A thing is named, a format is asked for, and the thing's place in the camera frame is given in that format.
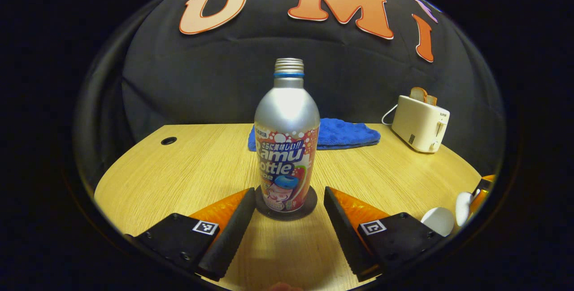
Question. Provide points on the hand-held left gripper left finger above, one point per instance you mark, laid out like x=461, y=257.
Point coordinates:
x=231, y=237

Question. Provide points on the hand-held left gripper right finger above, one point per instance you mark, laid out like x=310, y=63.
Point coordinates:
x=345, y=237

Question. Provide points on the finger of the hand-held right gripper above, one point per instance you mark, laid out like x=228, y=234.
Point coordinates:
x=483, y=188

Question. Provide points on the dark round coaster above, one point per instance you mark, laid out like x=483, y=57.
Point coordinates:
x=310, y=206

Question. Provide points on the white teacup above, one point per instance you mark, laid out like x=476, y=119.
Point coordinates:
x=437, y=221

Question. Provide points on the silver water bottle red label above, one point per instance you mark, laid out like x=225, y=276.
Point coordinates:
x=287, y=111

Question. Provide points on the white toaster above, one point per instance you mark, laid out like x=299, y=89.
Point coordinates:
x=419, y=125

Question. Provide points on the toasted bread slice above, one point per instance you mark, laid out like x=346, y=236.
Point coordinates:
x=418, y=94
x=432, y=100

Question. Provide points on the blue towel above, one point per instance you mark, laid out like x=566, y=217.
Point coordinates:
x=345, y=134

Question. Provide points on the black backdrop cloth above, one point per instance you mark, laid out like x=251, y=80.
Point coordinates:
x=202, y=80

